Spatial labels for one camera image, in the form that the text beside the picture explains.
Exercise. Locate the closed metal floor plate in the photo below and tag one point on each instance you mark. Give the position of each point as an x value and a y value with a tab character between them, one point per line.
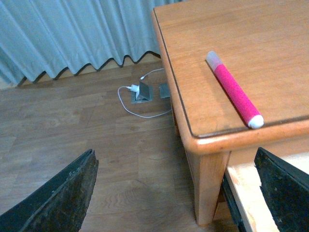
164	91

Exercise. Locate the wooden nightstand cabinet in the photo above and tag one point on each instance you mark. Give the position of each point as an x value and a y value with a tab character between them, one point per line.
265	46

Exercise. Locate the wooden drawer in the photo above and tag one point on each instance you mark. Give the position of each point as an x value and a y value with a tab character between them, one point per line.
246	202

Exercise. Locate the white charger plug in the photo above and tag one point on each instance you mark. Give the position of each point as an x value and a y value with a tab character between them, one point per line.
134	88

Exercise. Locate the pink marker with white cap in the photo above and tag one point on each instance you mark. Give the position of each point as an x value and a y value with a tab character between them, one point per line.
248	112

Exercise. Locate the metal floor socket box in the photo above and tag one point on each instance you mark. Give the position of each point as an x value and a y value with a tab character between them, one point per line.
144	95

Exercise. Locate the grey pleated curtain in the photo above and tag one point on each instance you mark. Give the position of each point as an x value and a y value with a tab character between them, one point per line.
47	36

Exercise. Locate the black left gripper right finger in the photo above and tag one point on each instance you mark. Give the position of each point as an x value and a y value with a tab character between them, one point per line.
285	189

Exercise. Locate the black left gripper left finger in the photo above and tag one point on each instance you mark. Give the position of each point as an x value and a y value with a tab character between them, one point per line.
60	205

